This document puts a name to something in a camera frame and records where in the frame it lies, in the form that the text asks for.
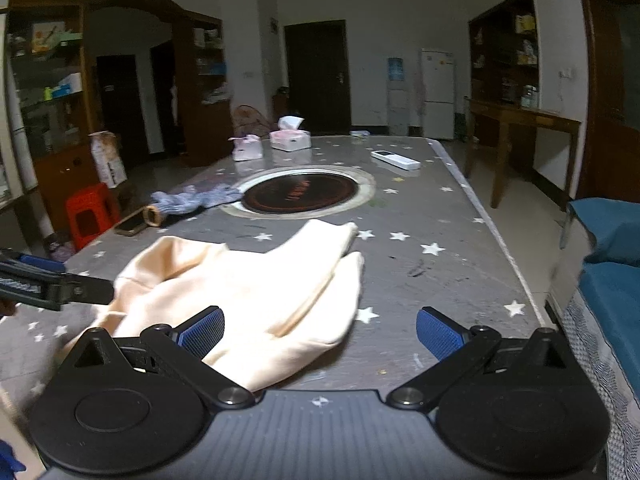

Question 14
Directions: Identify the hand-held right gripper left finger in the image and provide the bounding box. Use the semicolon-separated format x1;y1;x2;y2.
55;306;256;408

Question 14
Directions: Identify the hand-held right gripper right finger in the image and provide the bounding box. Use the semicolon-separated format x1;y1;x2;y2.
387;306;588;408

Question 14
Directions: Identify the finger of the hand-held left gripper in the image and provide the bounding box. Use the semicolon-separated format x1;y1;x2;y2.
0;249;116;311

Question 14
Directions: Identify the cream garment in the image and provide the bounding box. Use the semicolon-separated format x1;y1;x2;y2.
60;220;365;393

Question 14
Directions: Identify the black smartphone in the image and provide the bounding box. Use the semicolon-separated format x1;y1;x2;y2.
114;210;151;236

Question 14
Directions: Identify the red plastic stool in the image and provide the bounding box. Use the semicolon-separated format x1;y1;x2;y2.
65;183;122;252

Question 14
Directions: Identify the grey star-printed tablecloth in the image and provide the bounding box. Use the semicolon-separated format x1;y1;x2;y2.
0;135;546;411

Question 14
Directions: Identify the white printed carton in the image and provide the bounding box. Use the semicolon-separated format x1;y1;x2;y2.
89;131;127;188

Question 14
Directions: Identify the blue-grey knit glove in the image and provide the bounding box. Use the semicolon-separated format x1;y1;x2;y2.
142;184;243;227

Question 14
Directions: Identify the butterfly printed blanket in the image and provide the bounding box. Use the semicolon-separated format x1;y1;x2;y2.
562;287;640;480

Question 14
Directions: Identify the round black induction cooker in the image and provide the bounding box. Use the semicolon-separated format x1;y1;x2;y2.
227;166;376;218

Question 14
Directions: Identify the white remote control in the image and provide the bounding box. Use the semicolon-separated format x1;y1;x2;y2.
371;149;422;171

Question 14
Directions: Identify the pink tissue pack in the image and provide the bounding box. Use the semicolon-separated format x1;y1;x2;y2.
229;135;264;162

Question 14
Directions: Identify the pink and white tissue box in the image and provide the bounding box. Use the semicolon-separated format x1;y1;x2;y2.
269;116;312;152

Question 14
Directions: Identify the wooden arched shelf unit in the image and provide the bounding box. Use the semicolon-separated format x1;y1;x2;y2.
0;0;236;233

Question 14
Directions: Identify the wooden desk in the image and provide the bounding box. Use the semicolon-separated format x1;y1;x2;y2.
464;97;583;209

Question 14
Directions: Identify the white refrigerator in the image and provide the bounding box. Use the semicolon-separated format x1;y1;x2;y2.
419;49;457;141

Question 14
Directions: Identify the water dispenser with blue bottle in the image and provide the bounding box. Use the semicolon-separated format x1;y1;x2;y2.
387;56;410;136

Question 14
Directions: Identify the dark wooden door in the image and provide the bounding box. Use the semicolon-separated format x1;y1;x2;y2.
284;20;352;136

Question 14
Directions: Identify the brown door with glass panel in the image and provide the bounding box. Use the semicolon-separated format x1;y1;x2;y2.
575;0;640;201

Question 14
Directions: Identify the wooden wall shelf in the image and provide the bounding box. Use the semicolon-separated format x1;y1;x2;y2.
468;0;540;108

